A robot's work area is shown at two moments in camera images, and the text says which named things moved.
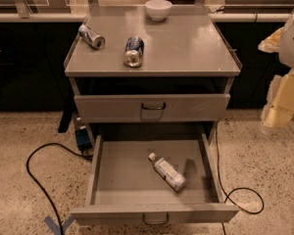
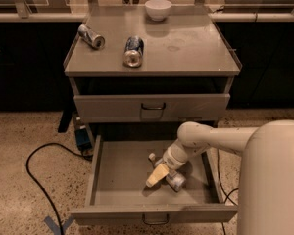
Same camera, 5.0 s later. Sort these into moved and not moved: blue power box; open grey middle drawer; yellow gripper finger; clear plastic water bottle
Moved: yellow gripper finger
Not moved: blue power box; clear plastic water bottle; open grey middle drawer
